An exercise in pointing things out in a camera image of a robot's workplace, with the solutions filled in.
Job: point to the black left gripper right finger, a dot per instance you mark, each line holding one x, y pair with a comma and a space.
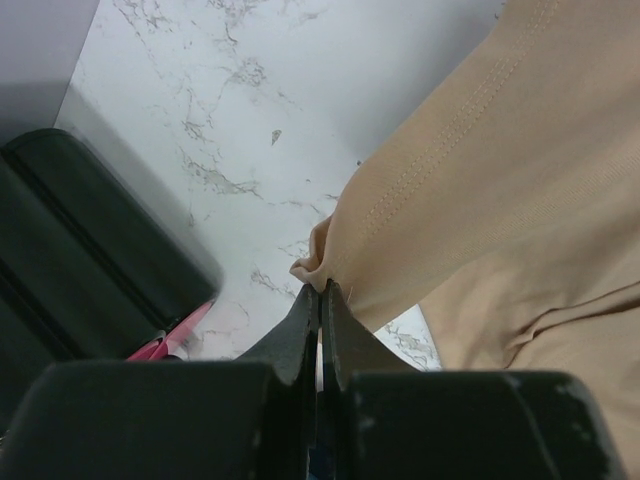
394, 422

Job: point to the black pink drawer unit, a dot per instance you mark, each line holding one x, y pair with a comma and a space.
86, 272

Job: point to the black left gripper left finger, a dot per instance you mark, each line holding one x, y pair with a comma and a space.
249, 418

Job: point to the tan beige t shirt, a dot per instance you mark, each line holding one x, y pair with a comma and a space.
507, 208

